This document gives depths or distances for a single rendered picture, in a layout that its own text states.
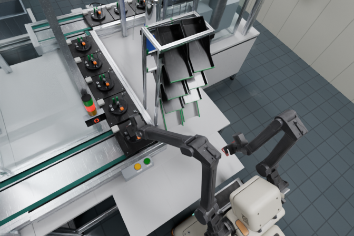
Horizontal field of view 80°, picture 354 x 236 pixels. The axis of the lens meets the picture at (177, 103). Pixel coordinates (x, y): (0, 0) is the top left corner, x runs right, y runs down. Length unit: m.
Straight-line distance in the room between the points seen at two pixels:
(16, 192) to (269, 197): 1.43
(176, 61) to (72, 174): 0.98
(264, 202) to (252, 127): 1.93
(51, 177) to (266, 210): 1.25
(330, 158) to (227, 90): 1.54
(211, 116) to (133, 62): 0.89
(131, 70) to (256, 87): 2.01
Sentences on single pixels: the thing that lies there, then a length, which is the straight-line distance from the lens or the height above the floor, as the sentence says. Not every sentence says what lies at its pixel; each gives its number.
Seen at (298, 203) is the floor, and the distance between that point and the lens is 2.89.
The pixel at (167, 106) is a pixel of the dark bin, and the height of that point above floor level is 1.21.
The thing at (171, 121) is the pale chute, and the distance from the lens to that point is 1.54.
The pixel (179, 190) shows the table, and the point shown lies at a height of 0.86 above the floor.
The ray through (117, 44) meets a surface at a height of 0.86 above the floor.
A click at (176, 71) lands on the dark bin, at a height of 1.53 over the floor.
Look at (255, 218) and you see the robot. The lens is 1.12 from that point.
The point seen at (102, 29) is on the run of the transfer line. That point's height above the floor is 0.93.
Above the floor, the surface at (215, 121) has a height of 0.86.
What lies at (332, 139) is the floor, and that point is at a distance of 3.53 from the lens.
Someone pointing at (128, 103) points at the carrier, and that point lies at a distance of 1.67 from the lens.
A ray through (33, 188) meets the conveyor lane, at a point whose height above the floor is 0.92.
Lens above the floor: 2.38
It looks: 57 degrees down
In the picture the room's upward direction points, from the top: 12 degrees clockwise
